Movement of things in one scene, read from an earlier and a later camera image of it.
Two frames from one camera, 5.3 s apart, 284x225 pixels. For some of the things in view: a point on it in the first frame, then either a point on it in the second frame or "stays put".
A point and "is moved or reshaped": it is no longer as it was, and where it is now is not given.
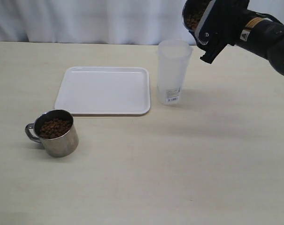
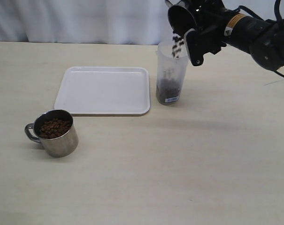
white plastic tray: x=105 y=90 stays put
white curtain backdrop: x=104 y=22 stays put
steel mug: x=195 y=14 is moved or reshaped
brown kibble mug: x=54 y=127 stays put
